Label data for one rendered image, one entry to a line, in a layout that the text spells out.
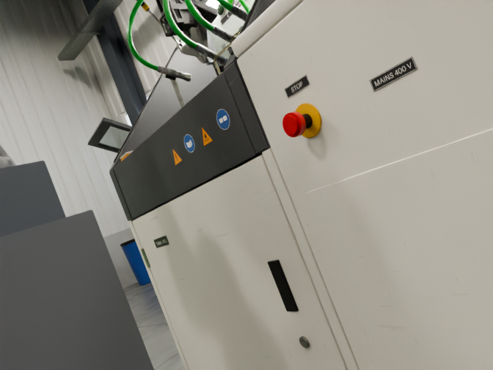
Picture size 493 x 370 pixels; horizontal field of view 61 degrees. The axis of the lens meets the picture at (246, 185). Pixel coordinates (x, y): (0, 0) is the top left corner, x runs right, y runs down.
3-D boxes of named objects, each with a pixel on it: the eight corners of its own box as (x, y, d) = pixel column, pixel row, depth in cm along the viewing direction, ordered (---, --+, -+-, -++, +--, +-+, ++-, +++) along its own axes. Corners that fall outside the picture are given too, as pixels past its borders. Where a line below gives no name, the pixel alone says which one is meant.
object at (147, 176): (132, 219, 122) (112, 168, 123) (145, 214, 125) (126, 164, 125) (255, 155, 73) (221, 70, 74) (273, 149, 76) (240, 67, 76)
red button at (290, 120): (285, 147, 62) (271, 115, 62) (302, 142, 64) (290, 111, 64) (309, 136, 58) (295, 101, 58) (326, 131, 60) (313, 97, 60)
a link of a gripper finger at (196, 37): (191, 64, 109) (177, 31, 110) (208, 62, 113) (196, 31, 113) (196, 58, 107) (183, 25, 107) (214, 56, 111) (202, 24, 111)
